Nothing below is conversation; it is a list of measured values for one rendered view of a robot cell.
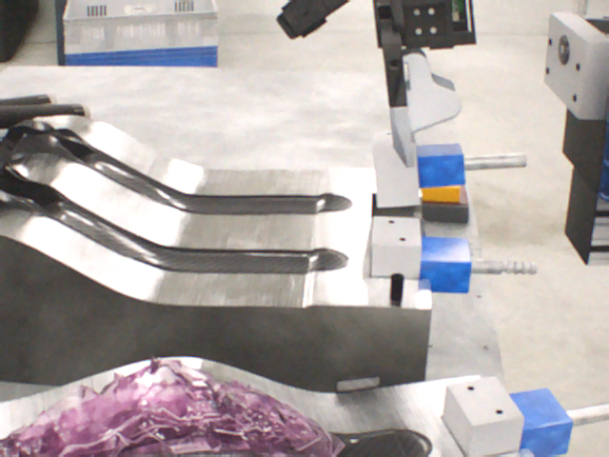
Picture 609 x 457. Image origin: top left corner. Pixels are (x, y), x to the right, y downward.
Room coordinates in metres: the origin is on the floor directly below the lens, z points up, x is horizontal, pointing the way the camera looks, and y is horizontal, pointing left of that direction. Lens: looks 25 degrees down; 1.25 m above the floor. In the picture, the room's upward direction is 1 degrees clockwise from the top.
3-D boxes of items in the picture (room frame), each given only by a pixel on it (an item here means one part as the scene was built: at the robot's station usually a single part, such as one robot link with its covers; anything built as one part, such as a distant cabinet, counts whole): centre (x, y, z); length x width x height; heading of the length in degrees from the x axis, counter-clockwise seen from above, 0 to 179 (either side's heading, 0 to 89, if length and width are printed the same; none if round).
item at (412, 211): (0.82, -0.08, 0.87); 0.05 x 0.05 x 0.04; 87
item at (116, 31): (3.97, 0.68, 0.28); 0.61 x 0.41 x 0.15; 98
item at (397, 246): (0.71, -0.12, 0.89); 0.13 x 0.05 x 0.05; 87
